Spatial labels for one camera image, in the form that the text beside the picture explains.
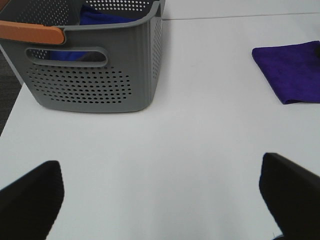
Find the purple towel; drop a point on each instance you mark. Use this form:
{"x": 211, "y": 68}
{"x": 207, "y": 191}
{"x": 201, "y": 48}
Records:
{"x": 292, "y": 71}

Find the orange basket handle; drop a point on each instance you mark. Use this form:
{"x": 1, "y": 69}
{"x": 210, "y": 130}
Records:
{"x": 31, "y": 33}

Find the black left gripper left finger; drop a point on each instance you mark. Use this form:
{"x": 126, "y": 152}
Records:
{"x": 30, "y": 205}

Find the grey perforated plastic basket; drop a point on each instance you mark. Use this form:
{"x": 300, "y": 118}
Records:
{"x": 125, "y": 81}

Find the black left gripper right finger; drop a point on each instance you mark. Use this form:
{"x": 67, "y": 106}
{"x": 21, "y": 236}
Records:
{"x": 292, "y": 196}

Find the blue towel in grey basket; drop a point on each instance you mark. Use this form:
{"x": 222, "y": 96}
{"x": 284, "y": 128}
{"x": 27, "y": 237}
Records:
{"x": 89, "y": 16}

